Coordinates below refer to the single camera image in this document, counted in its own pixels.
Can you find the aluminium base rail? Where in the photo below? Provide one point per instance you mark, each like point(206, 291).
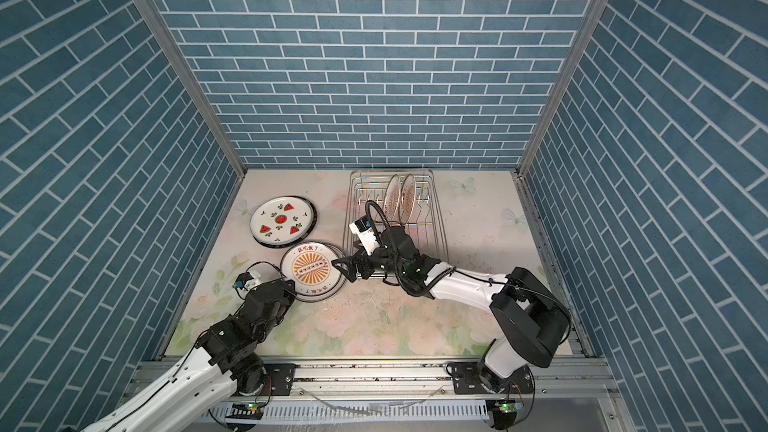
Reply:
point(337, 390)

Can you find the right green circuit board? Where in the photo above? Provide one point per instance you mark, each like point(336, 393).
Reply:
point(504, 410)

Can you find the strawberry print blue rim plate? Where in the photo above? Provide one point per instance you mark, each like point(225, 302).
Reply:
point(282, 220)

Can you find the red rim white plate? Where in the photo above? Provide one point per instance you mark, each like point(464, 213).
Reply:
point(311, 268)

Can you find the patterned brown white plate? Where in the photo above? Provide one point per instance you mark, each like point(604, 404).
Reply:
point(342, 285)

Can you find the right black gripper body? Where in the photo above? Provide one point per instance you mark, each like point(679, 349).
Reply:
point(380, 262)

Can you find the left green circuit board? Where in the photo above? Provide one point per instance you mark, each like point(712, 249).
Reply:
point(245, 411)

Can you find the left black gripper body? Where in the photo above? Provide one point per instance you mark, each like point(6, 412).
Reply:
point(285, 300)

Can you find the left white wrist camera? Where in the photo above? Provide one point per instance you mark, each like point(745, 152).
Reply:
point(247, 281)

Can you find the sunburst white plate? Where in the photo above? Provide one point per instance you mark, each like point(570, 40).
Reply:
point(392, 198)
point(407, 198)

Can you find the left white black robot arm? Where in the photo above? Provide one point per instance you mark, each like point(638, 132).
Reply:
point(221, 363)

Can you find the green circuit board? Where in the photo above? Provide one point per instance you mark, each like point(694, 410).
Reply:
point(504, 410)
point(245, 411)

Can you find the silver wire dish rack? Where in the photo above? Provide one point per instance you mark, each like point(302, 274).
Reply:
point(425, 224)

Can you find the dark patterned rim plate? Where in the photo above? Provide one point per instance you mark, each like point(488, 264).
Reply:
point(311, 231)

